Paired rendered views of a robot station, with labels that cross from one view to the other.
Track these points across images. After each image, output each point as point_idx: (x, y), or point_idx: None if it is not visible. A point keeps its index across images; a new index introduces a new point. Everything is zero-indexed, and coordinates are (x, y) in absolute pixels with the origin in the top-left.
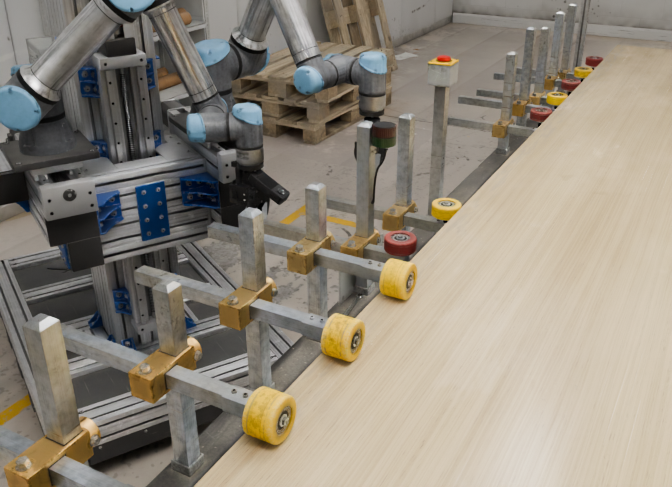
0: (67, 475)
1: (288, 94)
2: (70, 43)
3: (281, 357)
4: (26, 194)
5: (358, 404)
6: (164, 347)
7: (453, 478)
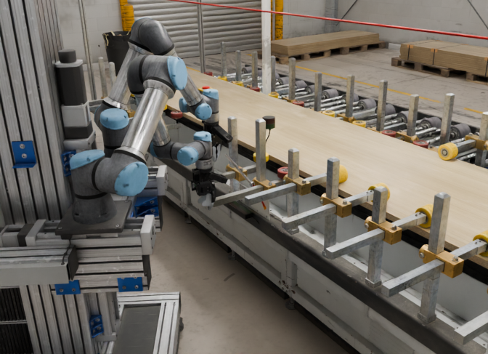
0: (460, 254)
1: None
2: (154, 121)
3: (303, 244)
4: (78, 262)
5: (414, 206)
6: (380, 220)
7: (463, 200)
